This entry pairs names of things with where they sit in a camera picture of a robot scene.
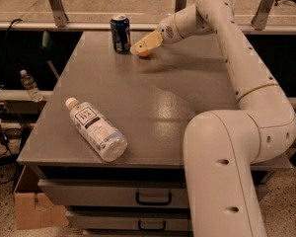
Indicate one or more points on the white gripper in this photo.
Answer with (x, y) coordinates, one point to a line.
(167, 31)

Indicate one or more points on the orange fruit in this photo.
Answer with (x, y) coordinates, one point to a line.
(145, 53)

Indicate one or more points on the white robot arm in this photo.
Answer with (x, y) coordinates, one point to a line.
(221, 146)

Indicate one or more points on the blue pepsi can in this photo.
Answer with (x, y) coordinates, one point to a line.
(120, 34)

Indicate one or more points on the grey drawer cabinet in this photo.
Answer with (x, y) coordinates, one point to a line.
(162, 146)

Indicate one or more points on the clear tea bottle lying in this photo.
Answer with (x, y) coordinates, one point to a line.
(96, 129)

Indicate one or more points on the small water bottle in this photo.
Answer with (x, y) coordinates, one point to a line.
(30, 85)

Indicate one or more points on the cardboard box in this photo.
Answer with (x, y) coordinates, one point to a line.
(33, 209)

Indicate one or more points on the right metal bracket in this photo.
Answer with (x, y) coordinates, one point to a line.
(260, 18)

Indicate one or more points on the green handled tool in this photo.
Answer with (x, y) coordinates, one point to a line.
(45, 46)

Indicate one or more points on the left metal bracket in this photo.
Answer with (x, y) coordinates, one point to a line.
(58, 12)

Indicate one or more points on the top drawer black handle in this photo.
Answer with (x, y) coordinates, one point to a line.
(150, 200)

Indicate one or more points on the drawer black handle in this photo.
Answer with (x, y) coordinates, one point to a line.
(150, 200)
(153, 226)

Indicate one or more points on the lower drawer black handle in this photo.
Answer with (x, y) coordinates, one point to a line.
(153, 226)

